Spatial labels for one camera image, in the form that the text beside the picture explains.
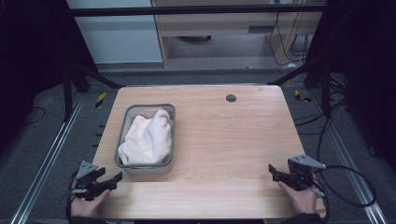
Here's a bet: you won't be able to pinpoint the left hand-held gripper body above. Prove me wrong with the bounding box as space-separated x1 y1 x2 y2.
72 160 109 202

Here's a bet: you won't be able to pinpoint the aluminium floor rail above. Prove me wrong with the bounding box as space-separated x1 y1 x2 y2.
307 89 389 224
10 92 87 224

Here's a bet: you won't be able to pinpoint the black metal stand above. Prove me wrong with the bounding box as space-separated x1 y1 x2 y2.
61 61 125 123
266 61 333 119

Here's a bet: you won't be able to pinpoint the light wooden desk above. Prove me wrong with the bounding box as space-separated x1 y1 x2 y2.
150 0 329 68

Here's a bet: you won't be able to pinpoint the person's right hand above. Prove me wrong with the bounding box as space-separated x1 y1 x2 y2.
276 178 319 216

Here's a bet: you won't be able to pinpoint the black floor cable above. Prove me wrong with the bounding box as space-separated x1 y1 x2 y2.
293 77 353 163
21 105 47 127

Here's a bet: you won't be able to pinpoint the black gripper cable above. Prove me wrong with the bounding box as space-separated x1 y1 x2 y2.
64 169 79 220
311 164 378 224

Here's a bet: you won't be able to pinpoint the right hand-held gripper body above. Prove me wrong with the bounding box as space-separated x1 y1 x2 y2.
287 154 327 192

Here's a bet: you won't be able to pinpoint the white towel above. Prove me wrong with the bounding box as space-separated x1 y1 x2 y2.
117 109 174 166

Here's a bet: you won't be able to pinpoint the white cabinet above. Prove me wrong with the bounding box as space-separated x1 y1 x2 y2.
65 0 164 65

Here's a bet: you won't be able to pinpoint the black cables under desk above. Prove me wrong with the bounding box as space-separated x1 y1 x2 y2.
268 11 312 67

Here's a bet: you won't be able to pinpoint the person's left hand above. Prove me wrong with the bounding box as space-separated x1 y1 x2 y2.
70 180 111 218

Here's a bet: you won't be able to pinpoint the yellow black tape strip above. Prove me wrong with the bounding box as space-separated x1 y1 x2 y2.
94 91 107 109
293 89 313 104

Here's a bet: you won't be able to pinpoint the black horizontal frame bar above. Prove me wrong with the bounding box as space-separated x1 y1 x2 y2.
68 4 327 18

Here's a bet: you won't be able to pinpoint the black curtain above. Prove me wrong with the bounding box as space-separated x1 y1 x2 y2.
305 0 396 174
0 0 98 153

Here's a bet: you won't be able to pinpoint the grey plastic basket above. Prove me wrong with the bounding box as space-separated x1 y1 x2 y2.
113 103 177 176

